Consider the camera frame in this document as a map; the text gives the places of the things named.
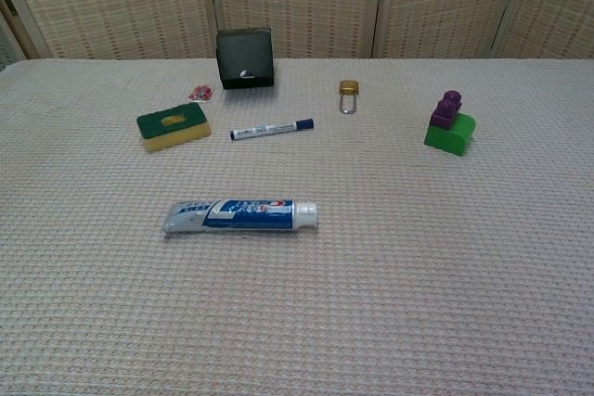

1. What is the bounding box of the blue white toothpaste tube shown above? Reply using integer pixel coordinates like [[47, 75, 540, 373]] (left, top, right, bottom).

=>
[[161, 198, 320, 239]]

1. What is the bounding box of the white blue marker pen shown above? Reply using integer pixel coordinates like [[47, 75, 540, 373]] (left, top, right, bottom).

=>
[[227, 117, 316, 142]]

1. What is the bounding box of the gold padlock long shackle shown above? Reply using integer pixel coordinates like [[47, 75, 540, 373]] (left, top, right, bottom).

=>
[[338, 80, 363, 116]]

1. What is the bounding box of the beige woven tablecloth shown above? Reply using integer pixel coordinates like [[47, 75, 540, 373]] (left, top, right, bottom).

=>
[[0, 57, 594, 396]]

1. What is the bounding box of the red candy wrapper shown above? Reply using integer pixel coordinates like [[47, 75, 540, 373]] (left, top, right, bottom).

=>
[[187, 83, 215, 103]]

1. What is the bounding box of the black cardboard box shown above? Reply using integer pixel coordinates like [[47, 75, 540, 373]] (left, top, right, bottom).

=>
[[215, 28, 276, 91]]

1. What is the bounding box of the green yellow scrub sponge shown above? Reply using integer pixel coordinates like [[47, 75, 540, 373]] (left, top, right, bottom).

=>
[[136, 102, 214, 153]]

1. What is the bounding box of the green toy brick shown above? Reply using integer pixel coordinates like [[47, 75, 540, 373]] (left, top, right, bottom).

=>
[[423, 113, 478, 159]]

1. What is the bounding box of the purple toy brick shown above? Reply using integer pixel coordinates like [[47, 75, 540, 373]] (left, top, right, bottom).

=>
[[429, 90, 464, 131]]

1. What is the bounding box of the beige woven folding screen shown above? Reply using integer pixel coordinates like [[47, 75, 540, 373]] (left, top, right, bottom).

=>
[[0, 0, 594, 61]]

